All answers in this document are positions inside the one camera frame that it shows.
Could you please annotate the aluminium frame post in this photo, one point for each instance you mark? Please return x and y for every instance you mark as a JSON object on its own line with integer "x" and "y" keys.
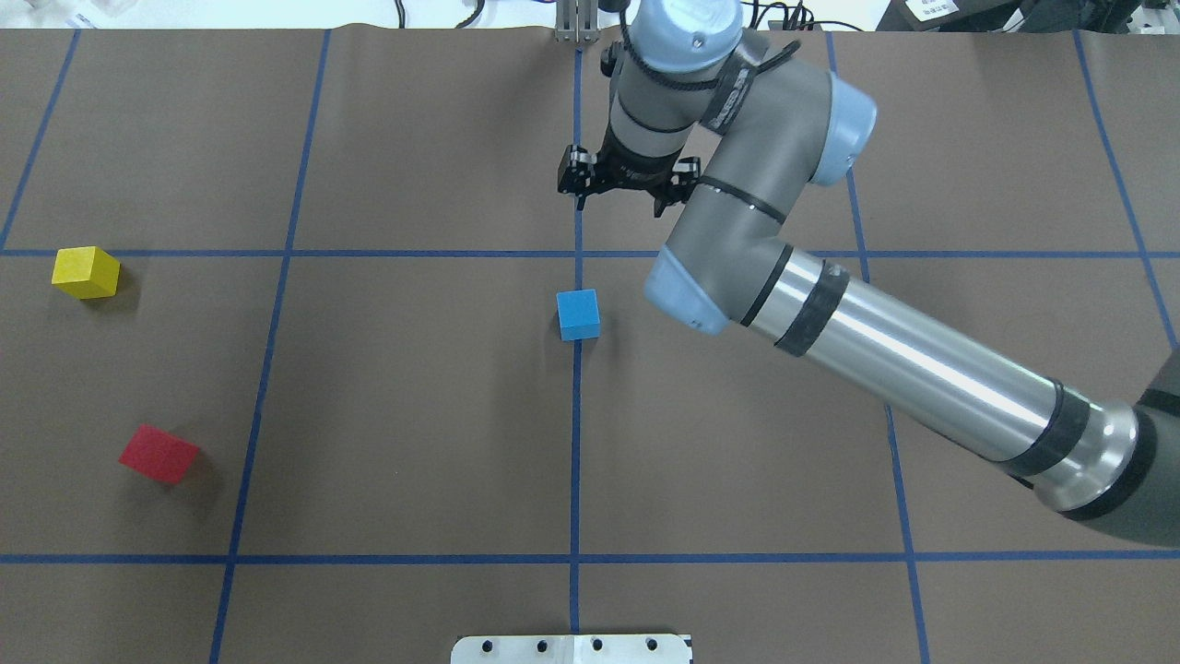
{"x": 576, "y": 21}

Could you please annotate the blue cube block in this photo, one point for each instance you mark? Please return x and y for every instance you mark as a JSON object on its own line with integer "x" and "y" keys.
{"x": 579, "y": 317}

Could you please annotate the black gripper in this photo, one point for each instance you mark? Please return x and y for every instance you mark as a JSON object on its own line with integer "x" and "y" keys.
{"x": 632, "y": 165}

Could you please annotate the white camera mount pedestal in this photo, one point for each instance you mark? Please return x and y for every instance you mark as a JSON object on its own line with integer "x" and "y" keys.
{"x": 573, "y": 648}

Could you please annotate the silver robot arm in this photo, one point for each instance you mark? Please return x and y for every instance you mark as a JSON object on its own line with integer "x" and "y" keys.
{"x": 703, "y": 113}

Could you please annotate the yellow cube block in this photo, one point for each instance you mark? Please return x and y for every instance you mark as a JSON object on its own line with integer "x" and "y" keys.
{"x": 86, "y": 272}

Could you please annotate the red cube block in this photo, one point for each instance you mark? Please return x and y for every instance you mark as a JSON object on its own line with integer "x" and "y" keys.
{"x": 159, "y": 455}

